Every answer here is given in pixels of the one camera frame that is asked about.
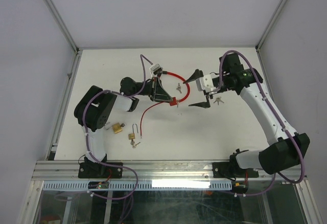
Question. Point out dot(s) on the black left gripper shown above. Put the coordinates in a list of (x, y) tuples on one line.
[(160, 94)]

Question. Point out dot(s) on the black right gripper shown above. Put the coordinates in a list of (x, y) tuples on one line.
[(203, 104)]

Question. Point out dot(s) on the small red padlock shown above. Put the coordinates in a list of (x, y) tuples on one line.
[(173, 102)]

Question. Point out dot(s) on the large padlock keys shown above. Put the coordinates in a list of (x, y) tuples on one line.
[(218, 100)]

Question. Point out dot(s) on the cable lock keys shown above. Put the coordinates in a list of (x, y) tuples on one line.
[(179, 88)]

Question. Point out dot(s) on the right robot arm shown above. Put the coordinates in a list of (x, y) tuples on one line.
[(287, 147)]

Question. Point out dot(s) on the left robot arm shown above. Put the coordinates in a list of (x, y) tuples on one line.
[(93, 110)]

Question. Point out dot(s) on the small brass padlock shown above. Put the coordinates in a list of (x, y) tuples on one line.
[(131, 136)]

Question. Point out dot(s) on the medium brass padlock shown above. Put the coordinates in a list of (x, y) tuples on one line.
[(116, 128)]

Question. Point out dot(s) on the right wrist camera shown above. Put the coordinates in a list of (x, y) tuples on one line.
[(205, 84)]

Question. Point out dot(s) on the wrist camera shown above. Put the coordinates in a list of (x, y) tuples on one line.
[(155, 70), (205, 84)]

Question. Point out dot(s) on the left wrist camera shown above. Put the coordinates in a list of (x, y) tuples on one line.
[(155, 70)]

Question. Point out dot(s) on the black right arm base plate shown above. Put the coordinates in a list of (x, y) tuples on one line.
[(232, 172)]

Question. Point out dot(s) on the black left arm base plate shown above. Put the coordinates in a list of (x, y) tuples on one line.
[(94, 170)]

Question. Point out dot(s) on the aluminium mounting rail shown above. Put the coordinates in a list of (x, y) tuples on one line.
[(146, 170)]

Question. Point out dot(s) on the white slotted cable duct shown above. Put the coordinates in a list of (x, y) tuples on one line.
[(163, 185)]

